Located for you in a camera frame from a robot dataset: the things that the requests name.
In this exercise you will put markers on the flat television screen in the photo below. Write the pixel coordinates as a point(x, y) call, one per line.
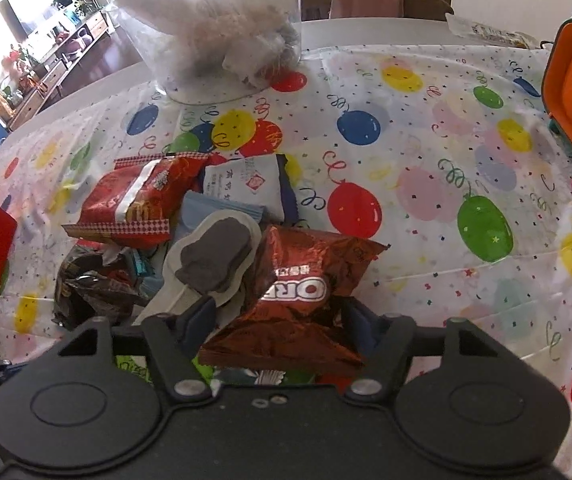
point(35, 5)

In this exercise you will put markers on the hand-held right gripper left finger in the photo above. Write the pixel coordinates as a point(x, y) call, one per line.
point(199, 321)

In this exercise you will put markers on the red-brown cookie bag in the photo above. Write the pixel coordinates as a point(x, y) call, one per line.
point(291, 320)

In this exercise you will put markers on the white ice-cream-shaped packet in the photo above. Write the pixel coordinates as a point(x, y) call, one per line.
point(215, 255)

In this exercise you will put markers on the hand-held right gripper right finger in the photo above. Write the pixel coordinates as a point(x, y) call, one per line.
point(361, 321)

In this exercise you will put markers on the clear plastic tub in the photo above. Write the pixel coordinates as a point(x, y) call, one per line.
point(205, 70)

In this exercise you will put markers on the clear flat plastic packet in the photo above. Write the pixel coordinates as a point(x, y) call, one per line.
point(491, 32)

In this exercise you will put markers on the balloon print tablecloth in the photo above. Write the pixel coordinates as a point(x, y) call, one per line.
point(416, 135)

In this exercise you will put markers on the red checkered snack bag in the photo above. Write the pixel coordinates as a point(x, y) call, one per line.
point(125, 195)

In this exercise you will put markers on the dark snack wrapper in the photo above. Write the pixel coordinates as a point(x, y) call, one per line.
point(90, 285)

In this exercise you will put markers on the crumpled white plastic bags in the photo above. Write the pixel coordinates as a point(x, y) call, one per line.
point(190, 15)

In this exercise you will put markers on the green printed snack packet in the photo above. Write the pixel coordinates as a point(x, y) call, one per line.
point(266, 376)

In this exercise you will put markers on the white and blue snack packet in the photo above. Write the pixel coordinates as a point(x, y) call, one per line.
point(246, 185)

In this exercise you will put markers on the wooden television cabinet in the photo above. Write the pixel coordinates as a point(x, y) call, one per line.
point(45, 75)

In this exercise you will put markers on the light blue snack packet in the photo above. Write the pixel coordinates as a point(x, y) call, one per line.
point(198, 210)

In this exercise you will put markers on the small teal snack packet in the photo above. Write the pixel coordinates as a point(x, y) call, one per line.
point(140, 265)

